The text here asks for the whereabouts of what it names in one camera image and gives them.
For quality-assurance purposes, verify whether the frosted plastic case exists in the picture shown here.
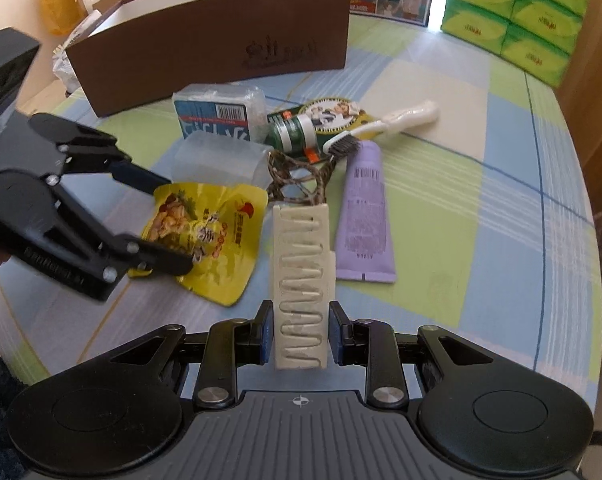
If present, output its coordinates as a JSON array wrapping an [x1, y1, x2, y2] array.
[[172, 132, 272, 193]]

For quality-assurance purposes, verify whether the purple tube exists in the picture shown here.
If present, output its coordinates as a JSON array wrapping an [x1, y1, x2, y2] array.
[[335, 141, 398, 283]]

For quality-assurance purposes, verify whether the printed clear plastic bag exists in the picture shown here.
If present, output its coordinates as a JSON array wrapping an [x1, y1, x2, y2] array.
[[51, 42, 78, 95]]

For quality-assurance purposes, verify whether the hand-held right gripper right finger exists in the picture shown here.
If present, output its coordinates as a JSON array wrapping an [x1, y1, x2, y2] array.
[[329, 301, 496, 409]]

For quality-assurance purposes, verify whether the white cardboard box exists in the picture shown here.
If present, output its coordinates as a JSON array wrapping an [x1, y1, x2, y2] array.
[[64, 0, 352, 118]]

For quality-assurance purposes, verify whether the green cartoon print card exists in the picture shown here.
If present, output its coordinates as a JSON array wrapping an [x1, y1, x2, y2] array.
[[281, 97, 367, 133]]

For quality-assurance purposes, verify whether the stack of green tissue packs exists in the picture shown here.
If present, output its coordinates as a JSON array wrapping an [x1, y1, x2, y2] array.
[[441, 0, 592, 86]]

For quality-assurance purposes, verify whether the small green bottle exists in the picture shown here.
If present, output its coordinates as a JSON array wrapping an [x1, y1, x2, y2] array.
[[267, 112, 327, 153]]

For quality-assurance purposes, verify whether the yellow snack packet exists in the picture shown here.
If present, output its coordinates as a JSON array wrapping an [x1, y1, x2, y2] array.
[[128, 182, 269, 307]]

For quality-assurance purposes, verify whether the clear packet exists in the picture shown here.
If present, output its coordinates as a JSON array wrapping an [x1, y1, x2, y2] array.
[[172, 84, 267, 148]]

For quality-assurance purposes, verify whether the dark blue clothing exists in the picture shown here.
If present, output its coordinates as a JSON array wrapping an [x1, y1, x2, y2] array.
[[0, 330, 32, 480]]

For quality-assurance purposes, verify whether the cream zigzag hair clip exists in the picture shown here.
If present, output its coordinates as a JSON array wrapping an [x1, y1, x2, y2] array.
[[271, 203, 336, 371]]

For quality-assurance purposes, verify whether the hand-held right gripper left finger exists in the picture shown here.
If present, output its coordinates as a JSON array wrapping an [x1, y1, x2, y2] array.
[[108, 301, 274, 410]]

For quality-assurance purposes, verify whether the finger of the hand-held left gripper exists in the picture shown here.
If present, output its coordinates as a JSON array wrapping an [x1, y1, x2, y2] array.
[[28, 112, 173, 196], [56, 195, 196, 282]]

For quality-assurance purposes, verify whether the white toothbrush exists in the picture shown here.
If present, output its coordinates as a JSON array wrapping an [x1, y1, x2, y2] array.
[[322, 101, 439, 157]]

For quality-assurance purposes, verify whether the braided brown cord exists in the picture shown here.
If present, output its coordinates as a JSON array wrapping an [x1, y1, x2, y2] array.
[[266, 150, 337, 206]]

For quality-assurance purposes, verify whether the wooden cabinet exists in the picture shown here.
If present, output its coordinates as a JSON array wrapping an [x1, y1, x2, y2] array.
[[556, 0, 602, 211]]

